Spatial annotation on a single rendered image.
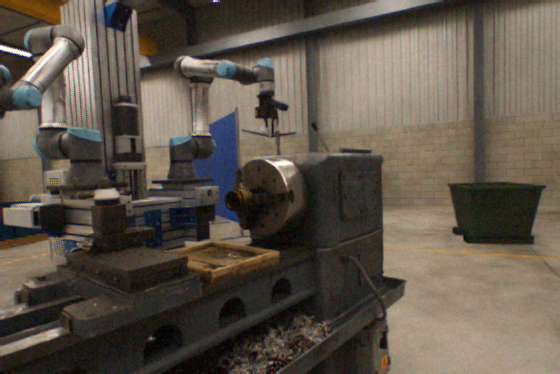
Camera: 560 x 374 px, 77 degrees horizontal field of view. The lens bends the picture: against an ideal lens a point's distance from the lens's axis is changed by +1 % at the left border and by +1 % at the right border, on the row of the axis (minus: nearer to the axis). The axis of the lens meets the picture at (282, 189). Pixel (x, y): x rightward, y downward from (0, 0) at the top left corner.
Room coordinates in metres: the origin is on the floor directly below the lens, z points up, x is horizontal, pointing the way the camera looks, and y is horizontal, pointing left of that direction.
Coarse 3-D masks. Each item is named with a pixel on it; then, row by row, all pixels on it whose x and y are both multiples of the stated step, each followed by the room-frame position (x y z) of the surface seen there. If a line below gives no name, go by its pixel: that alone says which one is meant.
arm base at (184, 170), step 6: (174, 162) 1.82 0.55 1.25; (180, 162) 1.82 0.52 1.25; (186, 162) 1.83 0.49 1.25; (174, 168) 1.81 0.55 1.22; (180, 168) 1.82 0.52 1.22; (186, 168) 1.82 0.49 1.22; (192, 168) 1.85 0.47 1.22; (168, 174) 1.83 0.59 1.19; (174, 174) 1.80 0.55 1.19; (180, 174) 1.81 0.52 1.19; (186, 174) 1.81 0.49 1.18; (192, 174) 1.84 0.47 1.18
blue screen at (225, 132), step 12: (228, 120) 6.75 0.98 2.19; (216, 132) 7.53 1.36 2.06; (228, 132) 6.79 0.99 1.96; (216, 144) 7.57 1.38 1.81; (228, 144) 6.82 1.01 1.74; (216, 156) 7.61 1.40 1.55; (228, 156) 6.85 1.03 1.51; (204, 168) 8.62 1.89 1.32; (216, 168) 7.66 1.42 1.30; (228, 168) 6.89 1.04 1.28; (216, 180) 7.70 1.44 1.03; (228, 180) 6.92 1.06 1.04; (216, 204) 7.79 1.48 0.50; (228, 216) 7.02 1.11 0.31; (240, 228) 6.33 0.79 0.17
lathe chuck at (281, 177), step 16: (256, 160) 1.40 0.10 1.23; (272, 160) 1.39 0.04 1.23; (256, 176) 1.40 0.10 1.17; (272, 176) 1.35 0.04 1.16; (288, 176) 1.34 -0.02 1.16; (256, 192) 1.45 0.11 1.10; (272, 208) 1.35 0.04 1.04; (288, 208) 1.30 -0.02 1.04; (256, 224) 1.41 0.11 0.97; (272, 224) 1.36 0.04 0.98
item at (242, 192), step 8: (232, 192) 1.28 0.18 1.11; (240, 192) 1.30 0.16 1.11; (248, 192) 1.31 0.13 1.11; (224, 200) 1.31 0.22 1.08; (232, 200) 1.33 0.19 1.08; (240, 200) 1.27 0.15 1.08; (248, 200) 1.30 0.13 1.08; (232, 208) 1.29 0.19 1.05; (240, 208) 1.29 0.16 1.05; (248, 208) 1.32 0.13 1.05
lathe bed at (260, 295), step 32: (288, 256) 1.29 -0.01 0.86; (224, 288) 1.04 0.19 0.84; (256, 288) 1.16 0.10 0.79; (288, 288) 1.31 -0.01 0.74; (0, 320) 0.80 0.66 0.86; (32, 320) 0.85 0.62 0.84; (160, 320) 0.89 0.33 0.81; (192, 320) 0.96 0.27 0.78; (224, 320) 1.10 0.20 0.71; (256, 320) 1.14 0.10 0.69; (32, 352) 0.67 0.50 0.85; (64, 352) 0.72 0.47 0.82; (96, 352) 0.77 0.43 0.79; (128, 352) 0.82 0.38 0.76; (160, 352) 0.91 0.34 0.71; (192, 352) 0.94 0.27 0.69
